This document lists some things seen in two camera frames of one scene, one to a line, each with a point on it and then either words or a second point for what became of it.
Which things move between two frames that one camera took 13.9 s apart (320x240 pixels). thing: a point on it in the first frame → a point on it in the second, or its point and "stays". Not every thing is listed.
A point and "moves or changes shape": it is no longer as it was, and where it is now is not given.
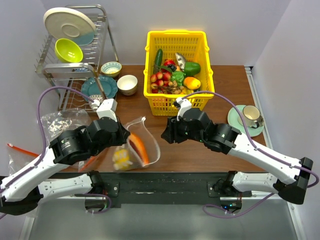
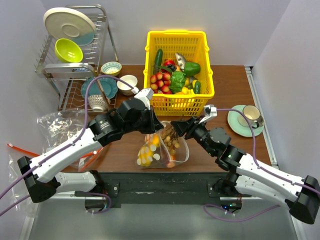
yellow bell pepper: (120, 157) → (146, 156)
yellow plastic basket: (177, 65) stays
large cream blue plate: (65, 23) stays
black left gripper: (123, 133) → (154, 124)
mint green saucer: (235, 120) stays
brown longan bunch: (173, 88) moves or changes shape
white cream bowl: (127, 84) stays
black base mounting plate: (166, 188) stays
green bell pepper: (191, 68) stays
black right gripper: (172, 130) stays
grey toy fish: (181, 61) stays
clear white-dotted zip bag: (140, 149) → (163, 149)
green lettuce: (178, 76) stays
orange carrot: (140, 148) → (171, 164)
